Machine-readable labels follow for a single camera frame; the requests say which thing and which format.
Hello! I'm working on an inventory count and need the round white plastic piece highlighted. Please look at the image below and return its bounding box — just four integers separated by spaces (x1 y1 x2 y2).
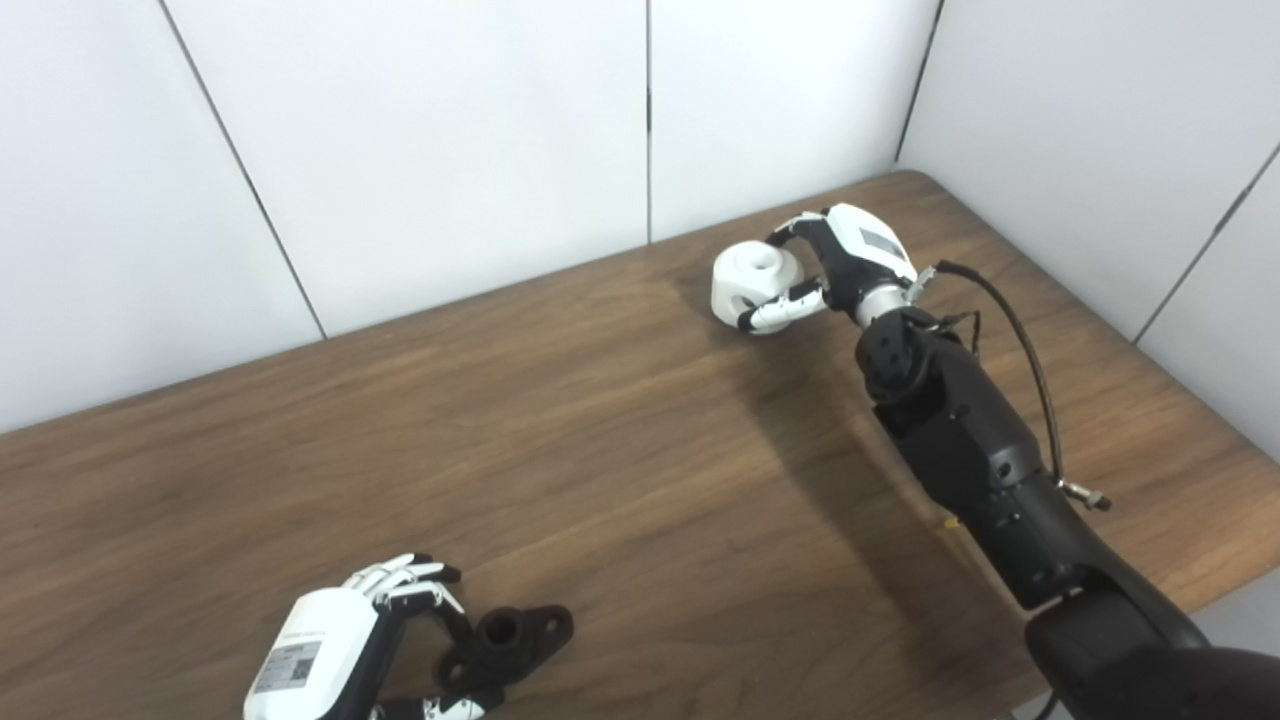
711 243 807 336

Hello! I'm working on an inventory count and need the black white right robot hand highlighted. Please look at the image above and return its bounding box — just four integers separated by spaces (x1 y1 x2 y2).
738 204 919 336

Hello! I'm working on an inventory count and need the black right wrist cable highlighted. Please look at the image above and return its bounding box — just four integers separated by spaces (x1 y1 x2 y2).
915 260 1112 512

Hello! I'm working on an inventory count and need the black flanged holder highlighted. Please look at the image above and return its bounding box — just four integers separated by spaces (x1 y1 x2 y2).
435 604 575 693

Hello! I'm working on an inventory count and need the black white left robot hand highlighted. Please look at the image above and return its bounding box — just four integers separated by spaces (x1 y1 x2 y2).
243 553 507 720

